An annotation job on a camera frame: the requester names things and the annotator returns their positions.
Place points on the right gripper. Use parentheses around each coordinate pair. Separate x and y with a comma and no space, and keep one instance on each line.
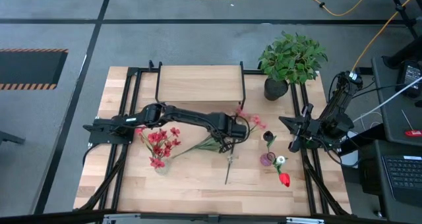
(314,130)

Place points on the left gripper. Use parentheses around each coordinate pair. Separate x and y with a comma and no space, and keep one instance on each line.
(237,130)

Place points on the black artificial tulip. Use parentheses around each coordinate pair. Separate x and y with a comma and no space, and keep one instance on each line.
(268,135)

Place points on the white artificial tulip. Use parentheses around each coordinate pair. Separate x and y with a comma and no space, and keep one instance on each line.
(280,159)

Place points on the pink artificial flower spray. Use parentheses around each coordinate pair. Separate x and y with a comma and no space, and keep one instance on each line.
(255,120)

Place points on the purple glass vase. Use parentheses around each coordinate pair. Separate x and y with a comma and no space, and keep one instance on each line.
(265,159)

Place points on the red artificial tulip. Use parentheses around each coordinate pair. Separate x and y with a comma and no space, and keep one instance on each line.
(285,179)

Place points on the red artificial flower spray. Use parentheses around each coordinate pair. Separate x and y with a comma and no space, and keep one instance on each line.
(158,141)

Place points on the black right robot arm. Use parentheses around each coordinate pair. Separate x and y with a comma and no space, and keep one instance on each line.
(339,105)

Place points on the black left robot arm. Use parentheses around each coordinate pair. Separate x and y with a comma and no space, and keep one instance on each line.
(191,117)

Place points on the clear glass vase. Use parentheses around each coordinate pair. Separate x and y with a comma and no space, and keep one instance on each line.
(163,168)

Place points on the green potted plant black pot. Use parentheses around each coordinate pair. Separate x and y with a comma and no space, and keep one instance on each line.
(291,57)

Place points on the dark office desk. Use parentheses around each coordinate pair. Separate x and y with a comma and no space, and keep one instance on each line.
(372,184)
(395,118)

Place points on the black keyboard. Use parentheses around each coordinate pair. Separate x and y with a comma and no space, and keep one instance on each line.
(402,178)

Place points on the black desk device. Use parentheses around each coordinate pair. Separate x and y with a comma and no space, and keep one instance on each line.
(410,77)

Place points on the black mat hazard striped edge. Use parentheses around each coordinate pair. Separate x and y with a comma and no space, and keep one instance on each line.
(31,69)

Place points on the wooden shelf black frame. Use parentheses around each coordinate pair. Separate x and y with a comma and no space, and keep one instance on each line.
(201,84)

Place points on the silver aluminium bracket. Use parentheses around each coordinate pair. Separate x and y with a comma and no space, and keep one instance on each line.
(305,220)
(122,219)

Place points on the black aluminium table frame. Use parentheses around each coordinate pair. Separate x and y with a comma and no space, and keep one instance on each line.
(145,69)

